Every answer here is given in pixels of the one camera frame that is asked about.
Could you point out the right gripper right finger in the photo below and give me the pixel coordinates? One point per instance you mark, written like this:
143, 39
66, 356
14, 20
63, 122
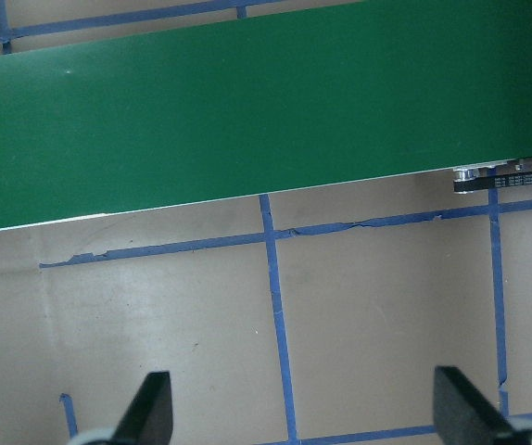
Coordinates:
462, 414

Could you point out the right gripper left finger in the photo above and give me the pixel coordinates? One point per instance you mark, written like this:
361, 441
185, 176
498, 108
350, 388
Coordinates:
149, 417

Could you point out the green conveyor belt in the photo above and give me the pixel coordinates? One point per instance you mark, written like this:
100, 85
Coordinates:
237, 108

